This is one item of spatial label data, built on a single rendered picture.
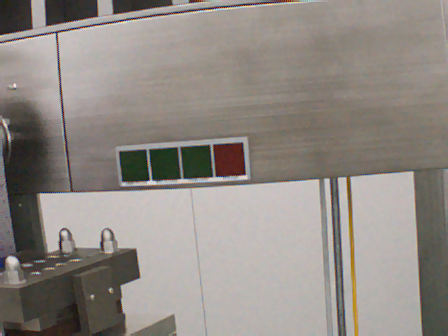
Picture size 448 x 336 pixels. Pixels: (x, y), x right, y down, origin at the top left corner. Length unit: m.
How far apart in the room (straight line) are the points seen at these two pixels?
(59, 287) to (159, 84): 0.41
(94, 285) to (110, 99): 0.35
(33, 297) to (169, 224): 2.91
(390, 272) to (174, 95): 2.49
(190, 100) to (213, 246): 2.67
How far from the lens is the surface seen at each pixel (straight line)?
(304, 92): 1.83
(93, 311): 1.86
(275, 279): 4.47
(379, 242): 4.29
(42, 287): 1.77
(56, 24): 2.10
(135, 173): 1.97
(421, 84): 1.77
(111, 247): 2.01
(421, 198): 1.95
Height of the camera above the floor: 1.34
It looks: 3 degrees down
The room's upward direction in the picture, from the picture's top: 6 degrees counter-clockwise
